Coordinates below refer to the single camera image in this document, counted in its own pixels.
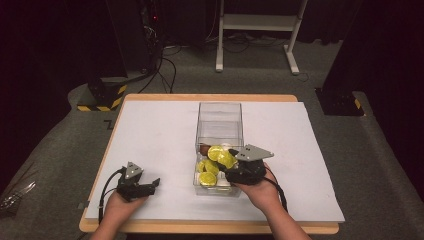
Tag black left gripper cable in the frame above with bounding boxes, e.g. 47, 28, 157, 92
97, 168, 126, 228

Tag white metal stand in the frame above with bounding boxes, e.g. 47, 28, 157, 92
215, 0, 308, 76

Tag shiny clear plastic wrap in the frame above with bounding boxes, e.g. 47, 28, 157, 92
0, 180, 37, 215

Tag clear plastic drawer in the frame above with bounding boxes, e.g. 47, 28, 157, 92
192, 143, 244, 198

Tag black equipment rack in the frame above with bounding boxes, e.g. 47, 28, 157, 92
106, 0, 165, 78

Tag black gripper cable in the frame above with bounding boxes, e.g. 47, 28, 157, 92
97, 168, 126, 228
263, 165, 289, 213

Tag yellow-green lime slice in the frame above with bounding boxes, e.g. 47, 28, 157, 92
218, 151, 238, 170

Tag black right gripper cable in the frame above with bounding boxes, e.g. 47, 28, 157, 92
263, 165, 289, 213

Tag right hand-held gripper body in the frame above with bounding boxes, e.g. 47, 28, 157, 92
226, 143, 275, 186

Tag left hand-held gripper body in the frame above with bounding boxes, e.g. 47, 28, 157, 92
115, 162, 148, 203

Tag person's right hand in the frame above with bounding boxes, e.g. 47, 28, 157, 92
233, 163, 285, 218

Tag white paper sheet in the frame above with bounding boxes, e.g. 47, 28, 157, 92
84, 100, 346, 224

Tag wooden table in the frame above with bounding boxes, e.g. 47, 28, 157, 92
78, 93, 340, 235

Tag black floor cables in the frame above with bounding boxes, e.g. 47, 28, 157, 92
137, 46, 178, 95

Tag tangled cables behind stand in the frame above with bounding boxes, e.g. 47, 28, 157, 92
204, 31, 288, 54

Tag black yellow striped stand base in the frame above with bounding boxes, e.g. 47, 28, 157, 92
77, 76, 129, 113

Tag person's left hand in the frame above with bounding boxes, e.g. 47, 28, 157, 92
102, 192, 148, 230

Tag clear plastic box shell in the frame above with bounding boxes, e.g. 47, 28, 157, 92
195, 101, 245, 150

